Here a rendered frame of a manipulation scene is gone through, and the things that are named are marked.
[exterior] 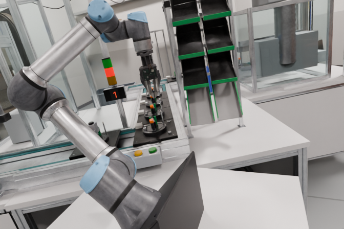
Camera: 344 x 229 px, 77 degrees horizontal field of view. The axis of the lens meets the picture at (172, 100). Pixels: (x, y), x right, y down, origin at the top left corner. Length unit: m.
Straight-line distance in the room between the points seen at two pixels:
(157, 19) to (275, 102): 3.89
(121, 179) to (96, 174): 0.07
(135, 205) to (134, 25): 0.63
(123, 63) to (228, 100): 4.91
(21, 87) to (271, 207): 0.92
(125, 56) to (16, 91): 5.12
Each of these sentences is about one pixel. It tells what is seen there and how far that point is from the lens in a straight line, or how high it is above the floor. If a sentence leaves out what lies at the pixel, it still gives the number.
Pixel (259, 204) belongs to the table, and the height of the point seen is 0.86.
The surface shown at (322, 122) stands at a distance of 2.30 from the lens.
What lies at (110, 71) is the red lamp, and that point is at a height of 1.34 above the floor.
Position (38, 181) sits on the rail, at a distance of 1.33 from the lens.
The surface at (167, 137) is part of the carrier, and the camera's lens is 1.15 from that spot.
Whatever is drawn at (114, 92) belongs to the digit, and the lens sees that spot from 1.30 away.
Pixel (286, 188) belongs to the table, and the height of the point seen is 0.86.
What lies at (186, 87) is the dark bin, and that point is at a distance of 1.11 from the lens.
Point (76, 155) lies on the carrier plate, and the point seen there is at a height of 0.97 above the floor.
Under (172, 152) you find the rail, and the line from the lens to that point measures 1.13.
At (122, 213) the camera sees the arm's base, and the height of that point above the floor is 1.03.
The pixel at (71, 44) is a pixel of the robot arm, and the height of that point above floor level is 1.51.
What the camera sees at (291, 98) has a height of 0.78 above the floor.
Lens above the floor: 1.49
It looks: 17 degrees down
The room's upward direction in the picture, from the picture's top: 11 degrees counter-clockwise
